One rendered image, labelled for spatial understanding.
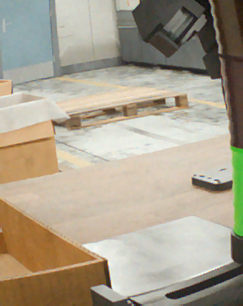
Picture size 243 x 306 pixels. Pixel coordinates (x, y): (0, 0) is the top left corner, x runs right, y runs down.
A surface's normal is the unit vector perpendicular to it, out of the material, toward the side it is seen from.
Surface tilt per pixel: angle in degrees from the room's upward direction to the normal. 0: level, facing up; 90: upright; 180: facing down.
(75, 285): 90
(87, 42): 90
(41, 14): 90
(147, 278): 0
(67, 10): 90
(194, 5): 65
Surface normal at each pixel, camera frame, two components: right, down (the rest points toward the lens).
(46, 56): 0.40, 0.13
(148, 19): -0.88, 0.20
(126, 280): -0.11, -0.97
